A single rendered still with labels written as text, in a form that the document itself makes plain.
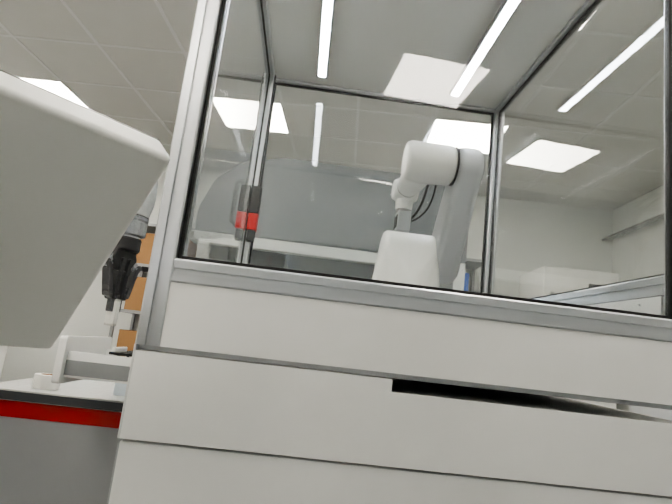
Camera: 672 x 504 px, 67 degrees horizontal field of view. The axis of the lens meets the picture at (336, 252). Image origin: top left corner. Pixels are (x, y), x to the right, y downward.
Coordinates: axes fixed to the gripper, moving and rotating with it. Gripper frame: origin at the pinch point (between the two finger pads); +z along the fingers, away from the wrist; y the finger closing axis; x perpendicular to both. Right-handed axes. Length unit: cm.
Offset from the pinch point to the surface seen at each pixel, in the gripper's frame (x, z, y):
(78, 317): -356, 7, -319
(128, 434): 45, 19, 38
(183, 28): -109, -180, -123
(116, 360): 11.1, 11.2, 7.2
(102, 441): -5.5, 35.0, -11.4
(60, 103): 58, -19, 72
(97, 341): -6.1, 8.2, -3.1
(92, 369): 6.7, 13.9, 9.5
